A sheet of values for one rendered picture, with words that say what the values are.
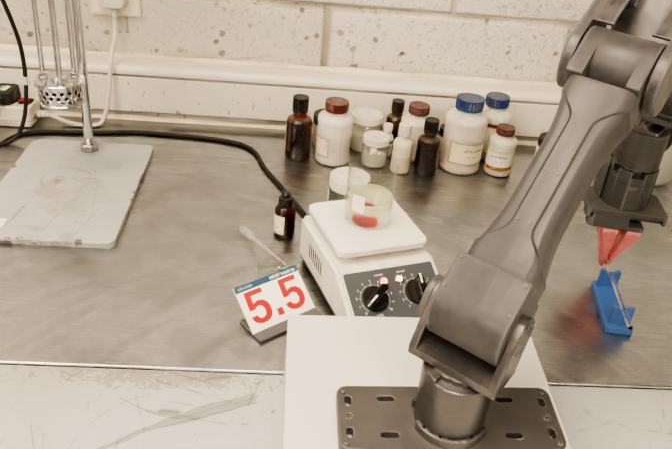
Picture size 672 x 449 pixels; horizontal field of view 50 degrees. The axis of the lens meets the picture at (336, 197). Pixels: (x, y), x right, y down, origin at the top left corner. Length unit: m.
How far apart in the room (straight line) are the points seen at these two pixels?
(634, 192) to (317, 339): 0.46
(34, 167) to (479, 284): 0.80
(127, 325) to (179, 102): 0.57
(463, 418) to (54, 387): 0.42
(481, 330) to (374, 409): 0.14
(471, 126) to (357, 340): 0.57
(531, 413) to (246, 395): 0.29
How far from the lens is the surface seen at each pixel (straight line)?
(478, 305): 0.59
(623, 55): 0.69
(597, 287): 1.03
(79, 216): 1.07
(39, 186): 1.15
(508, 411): 0.70
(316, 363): 0.72
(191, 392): 0.79
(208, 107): 1.34
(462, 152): 1.24
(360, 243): 0.87
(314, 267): 0.92
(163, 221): 1.06
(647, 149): 0.96
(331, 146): 1.21
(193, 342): 0.85
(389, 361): 0.73
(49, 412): 0.80
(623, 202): 0.99
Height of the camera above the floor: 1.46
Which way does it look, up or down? 30 degrees down
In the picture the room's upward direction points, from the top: 6 degrees clockwise
